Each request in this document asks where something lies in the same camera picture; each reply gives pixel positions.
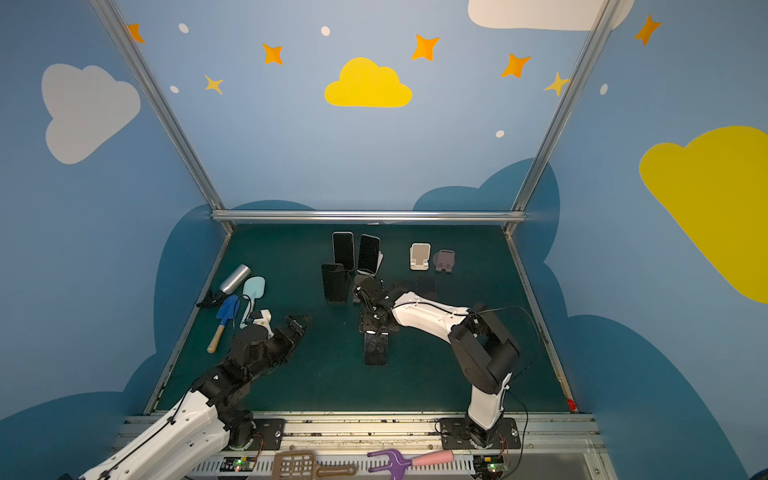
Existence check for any black phone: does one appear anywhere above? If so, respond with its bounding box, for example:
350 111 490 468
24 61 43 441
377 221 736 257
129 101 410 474
321 263 350 304
357 234 381 275
363 331 389 366
332 231 356 271
393 280 416 292

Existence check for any white phone stand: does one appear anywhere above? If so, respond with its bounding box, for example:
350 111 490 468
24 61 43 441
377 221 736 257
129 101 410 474
409 242 431 271

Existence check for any purple phone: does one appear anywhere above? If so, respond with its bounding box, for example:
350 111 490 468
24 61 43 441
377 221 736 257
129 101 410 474
416 276 437 299

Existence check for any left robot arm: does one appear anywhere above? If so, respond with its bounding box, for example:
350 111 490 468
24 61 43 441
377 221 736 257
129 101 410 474
80 315 312 479

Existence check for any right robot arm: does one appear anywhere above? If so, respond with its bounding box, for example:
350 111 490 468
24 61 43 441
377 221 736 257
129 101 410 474
354 277 521 441

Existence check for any light blue spatula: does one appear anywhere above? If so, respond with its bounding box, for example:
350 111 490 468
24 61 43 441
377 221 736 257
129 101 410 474
239 276 266 329

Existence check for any blue toy shovel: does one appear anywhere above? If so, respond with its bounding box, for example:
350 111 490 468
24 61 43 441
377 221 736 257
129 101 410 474
207 294 240 354

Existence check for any silver metal cylinder tool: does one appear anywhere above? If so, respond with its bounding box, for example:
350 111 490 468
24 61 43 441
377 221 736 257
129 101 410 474
196 264 251 309

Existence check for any brown slotted spatula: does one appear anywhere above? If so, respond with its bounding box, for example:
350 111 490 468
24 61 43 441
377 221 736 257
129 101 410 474
271 451 357 480

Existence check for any left green circuit board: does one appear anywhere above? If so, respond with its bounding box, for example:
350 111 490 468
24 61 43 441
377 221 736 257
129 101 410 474
219 456 258 473

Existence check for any green circuit board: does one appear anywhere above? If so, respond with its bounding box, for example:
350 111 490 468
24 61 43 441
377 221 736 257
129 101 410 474
471 456 508 480
219 456 258 473

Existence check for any purple pink toy fork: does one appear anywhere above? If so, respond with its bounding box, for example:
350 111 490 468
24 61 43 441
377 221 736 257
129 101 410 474
367 449 454 480

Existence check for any right green circuit board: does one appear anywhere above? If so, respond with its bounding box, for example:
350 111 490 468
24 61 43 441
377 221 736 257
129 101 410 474
471 456 508 480

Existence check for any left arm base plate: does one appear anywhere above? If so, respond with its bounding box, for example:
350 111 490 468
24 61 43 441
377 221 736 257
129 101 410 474
229 418 286 451

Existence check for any aluminium frame back bar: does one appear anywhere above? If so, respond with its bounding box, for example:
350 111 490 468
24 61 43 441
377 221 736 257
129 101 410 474
211 210 526 224

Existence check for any aluminium frame left post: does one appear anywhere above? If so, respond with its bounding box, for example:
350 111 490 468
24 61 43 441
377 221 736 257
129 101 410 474
90 0 226 213

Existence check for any aluminium frame post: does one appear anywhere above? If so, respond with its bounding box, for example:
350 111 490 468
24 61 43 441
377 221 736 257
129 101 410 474
90 0 226 213
503 0 622 240

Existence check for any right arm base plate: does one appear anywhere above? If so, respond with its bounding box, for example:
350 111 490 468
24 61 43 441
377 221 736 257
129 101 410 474
436 417 522 450

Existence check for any aluminium frame right post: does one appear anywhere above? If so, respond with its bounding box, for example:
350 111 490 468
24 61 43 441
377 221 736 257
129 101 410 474
503 0 622 240

